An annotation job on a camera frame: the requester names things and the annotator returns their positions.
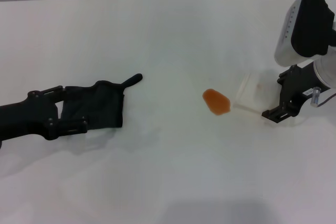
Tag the dark blue rag with loop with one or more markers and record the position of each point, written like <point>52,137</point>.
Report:
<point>105,108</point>

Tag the white paper cup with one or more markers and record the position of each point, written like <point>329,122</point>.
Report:
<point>252,93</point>

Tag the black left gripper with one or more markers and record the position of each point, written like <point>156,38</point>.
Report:
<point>26,119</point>

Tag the brown liquid stain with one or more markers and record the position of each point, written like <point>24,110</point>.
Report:
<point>216,102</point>

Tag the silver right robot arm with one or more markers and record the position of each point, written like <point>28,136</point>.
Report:
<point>326,73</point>

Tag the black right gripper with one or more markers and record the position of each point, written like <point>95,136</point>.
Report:
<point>299,82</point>

